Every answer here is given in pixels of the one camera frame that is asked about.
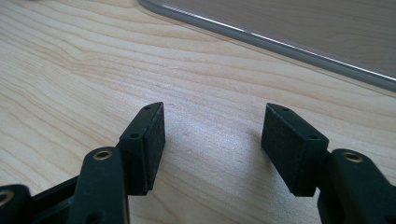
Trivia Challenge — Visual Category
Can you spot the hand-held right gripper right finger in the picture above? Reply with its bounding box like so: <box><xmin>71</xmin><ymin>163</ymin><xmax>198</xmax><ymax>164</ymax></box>
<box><xmin>261</xmin><ymin>103</ymin><xmax>396</xmax><ymax>224</ymax></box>

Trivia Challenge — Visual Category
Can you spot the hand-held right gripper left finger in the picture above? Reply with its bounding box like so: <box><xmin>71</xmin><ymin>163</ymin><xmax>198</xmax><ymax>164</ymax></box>
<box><xmin>66</xmin><ymin>101</ymin><xmax>166</xmax><ymax>224</ymax></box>

